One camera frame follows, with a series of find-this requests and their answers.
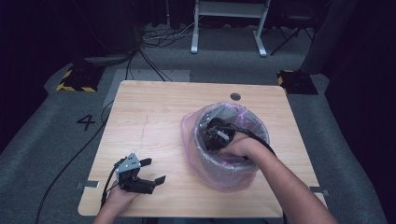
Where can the pink plastic bag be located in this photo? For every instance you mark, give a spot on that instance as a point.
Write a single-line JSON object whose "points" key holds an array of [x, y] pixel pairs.
{"points": [[188, 140]]}

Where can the dark round table grommet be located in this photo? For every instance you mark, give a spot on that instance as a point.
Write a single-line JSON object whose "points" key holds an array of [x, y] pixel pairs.
{"points": [[235, 96]]}

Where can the black yellow striped base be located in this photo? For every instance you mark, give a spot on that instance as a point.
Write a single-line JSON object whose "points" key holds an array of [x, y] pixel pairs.
{"points": [[297, 82], [79, 79]]}

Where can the person's right hand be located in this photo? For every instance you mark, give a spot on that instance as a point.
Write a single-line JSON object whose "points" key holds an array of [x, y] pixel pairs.
{"points": [[249, 147]]}

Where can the grey tape strip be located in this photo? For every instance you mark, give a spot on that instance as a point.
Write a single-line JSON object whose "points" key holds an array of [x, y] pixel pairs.
{"points": [[88, 184], [320, 191]]}

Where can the green plastic bucket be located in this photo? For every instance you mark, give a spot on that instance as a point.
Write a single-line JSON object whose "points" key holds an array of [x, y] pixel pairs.
{"points": [[211, 165]]}

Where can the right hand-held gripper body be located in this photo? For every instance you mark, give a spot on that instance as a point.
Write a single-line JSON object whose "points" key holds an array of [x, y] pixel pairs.
{"points": [[213, 116]]}

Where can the person's left hand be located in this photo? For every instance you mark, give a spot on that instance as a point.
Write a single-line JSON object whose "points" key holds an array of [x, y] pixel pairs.
{"points": [[121, 197]]}

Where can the black tripod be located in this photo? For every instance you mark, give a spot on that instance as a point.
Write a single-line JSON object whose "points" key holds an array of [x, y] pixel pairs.
{"points": [[291, 37]]}

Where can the white metal stand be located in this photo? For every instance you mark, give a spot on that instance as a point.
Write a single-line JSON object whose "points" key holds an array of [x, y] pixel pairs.
{"points": [[229, 9]]}

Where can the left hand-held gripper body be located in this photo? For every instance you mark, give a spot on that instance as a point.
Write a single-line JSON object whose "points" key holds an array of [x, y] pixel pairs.
{"points": [[127, 166]]}

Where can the grey column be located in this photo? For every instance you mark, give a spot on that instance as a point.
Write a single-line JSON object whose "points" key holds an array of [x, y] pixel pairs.
{"points": [[327, 37]]}

